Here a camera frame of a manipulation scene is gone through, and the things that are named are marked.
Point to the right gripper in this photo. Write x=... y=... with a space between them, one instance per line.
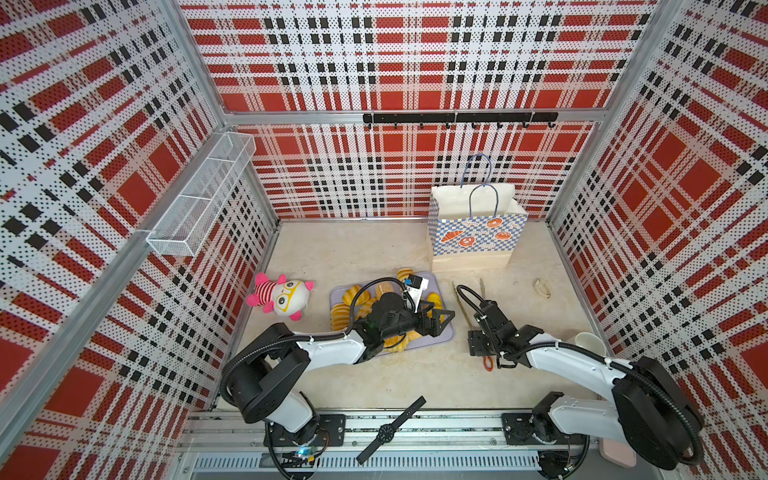
x=475 y=342

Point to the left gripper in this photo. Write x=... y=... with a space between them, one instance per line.
x=436 y=329

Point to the yellow striped fake bread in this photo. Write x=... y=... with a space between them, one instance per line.
x=436 y=302

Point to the red handled metal tongs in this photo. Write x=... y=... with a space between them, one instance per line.
x=470 y=303

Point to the ridged fake bread top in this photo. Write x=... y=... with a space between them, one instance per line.
x=403 y=273

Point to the round ridged fake bread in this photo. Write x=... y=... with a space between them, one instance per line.
x=356 y=294

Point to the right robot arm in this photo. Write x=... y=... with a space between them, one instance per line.
x=638 y=402

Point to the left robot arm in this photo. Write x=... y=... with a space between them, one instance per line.
x=260 y=379

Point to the ridged fake bread bottom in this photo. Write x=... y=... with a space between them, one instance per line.
x=400 y=343

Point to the ridged fake bread left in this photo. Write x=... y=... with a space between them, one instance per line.
x=340 y=317

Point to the blue checkered paper bag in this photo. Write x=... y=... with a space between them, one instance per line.
x=476 y=224

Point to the white cup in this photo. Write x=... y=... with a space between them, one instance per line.
x=590 y=342

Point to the black wristwatch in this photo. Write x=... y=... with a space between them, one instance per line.
x=386 y=432

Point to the pink striped plush toy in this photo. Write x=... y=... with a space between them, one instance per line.
x=284 y=297

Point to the pink smartphone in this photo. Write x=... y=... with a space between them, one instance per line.
x=618 y=453

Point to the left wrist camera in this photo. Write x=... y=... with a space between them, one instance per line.
x=415 y=286

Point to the black hook rail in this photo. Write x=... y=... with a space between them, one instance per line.
x=523 y=118

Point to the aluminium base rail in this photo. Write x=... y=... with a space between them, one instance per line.
x=450 y=444

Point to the white wire mesh basket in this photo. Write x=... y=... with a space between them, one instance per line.
x=186 y=224

